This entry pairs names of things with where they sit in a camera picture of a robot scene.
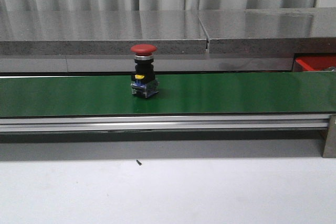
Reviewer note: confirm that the red mushroom button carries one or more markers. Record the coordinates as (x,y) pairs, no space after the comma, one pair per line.
(144,83)

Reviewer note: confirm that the green conveyor belt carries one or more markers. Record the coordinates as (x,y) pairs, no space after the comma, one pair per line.
(264,92)

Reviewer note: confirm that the grey stone slab right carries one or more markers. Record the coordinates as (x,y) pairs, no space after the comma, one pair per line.
(268,31)

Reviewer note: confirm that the grey stone slab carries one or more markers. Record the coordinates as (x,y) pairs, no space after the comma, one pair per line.
(87,32)
(268,31)

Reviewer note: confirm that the red plastic tray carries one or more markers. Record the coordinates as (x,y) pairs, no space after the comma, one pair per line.
(316,63)

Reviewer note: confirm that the grey stone slab left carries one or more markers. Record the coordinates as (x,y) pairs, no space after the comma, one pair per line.
(87,32)

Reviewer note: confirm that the aluminium conveyor frame rail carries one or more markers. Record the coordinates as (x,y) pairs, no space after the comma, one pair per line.
(180,122)

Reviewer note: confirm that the steel conveyor support bracket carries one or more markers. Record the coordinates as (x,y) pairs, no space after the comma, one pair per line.
(330,143)

